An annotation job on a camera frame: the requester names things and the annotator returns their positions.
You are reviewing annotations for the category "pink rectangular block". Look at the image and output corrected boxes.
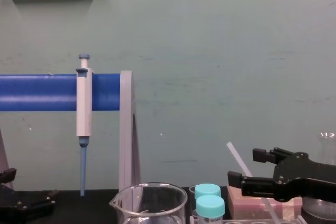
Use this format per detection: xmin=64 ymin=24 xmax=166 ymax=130
xmin=227 ymin=185 xmax=303 ymax=220

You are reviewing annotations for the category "blue pipette stand bar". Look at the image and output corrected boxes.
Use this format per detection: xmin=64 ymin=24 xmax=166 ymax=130
xmin=0 ymin=73 xmax=122 ymax=112

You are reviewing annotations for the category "teal capped sample vial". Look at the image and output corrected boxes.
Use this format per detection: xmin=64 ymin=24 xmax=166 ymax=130
xmin=195 ymin=195 xmax=226 ymax=224
xmin=189 ymin=183 xmax=222 ymax=199

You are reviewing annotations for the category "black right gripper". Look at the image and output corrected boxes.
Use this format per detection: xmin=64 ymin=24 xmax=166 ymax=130
xmin=227 ymin=146 xmax=336 ymax=204

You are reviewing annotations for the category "clear glass stirring rod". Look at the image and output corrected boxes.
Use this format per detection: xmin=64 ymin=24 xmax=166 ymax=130
xmin=226 ymin=142 xmax=281 ymax=224

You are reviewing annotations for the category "clear plastic tube rack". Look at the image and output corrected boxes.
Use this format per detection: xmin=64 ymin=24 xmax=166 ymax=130
xmin=189 ymin=214 xmax=307 ymax=224

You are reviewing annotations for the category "grey pipette stand upright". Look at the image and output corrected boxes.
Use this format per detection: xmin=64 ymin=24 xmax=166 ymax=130
xmin=118 ymin=70 xmax=141 ymax=196

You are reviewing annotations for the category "white and blue pipette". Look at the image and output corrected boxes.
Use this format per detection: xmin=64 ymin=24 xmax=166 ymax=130
xmin=76 ymin=53 xmax=93 ymax=197

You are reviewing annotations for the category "clear glass conical flask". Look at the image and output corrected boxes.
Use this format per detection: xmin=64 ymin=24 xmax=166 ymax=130
xmin=301 ymin=131 xmax=336 ymax=224

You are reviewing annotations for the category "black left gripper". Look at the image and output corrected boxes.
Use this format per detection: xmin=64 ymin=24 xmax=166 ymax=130
xmin=0 ymin=168 xmax=59 ymax=224

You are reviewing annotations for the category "clear glass beaker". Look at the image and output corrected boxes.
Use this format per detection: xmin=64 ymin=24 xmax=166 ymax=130
xmin=109 ymin=182 xmax=188 ymax=224

